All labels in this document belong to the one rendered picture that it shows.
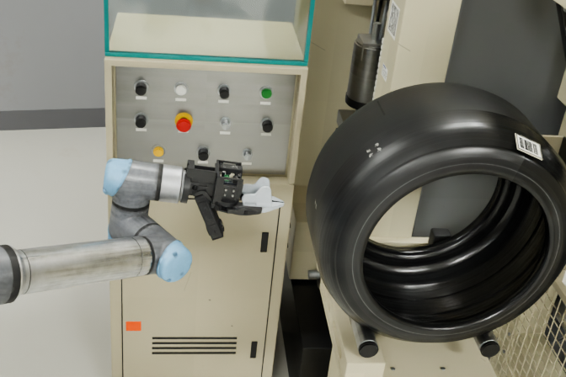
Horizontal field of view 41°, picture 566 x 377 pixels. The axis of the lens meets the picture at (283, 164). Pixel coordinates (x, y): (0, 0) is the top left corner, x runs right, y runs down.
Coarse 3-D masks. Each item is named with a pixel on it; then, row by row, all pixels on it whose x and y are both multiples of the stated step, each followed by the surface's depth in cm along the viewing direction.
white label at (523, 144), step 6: (516, 138) 143; (522, 138) 144; (516, 144) 142; (522, 144) 143; (528, 144) 144; (534, 144) 145; (522, 150) 142; (528, 150) 143; (534, 150) 144; (540, 150) 145; (534, 156) 143; (540, 156) 143
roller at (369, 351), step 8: (352, 320) 172; (352, 328) 171; (360, 328) 168; (360, 336) 166; (368, 336) 165; (360, 344) 164; (368, 344) 164; (376, 344) 164; (360, 352) 164; (368, 352) 165; (376, 352) 165
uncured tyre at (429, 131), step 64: (384, 128) 149; (448, 128) 142; (512, 128) 145; (320, 192) 156; (384, 192) 144; (512, 192) 179; (320, 256) 154; (384, 256) 185; (448, 256) 186; (512, 256) 178; (384, 320) 159; (448, 320) 174
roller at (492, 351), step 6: (480, 336) 170; (486, 336) 169; (492, 336) 169; (480, 342) 169; (486, 342) 168; (492, 342) 167; (480, 348) 168; (486, 348) 168; (492, 348) 168; (498, 348) 168; (486, 354) 169; (492, 354) 169
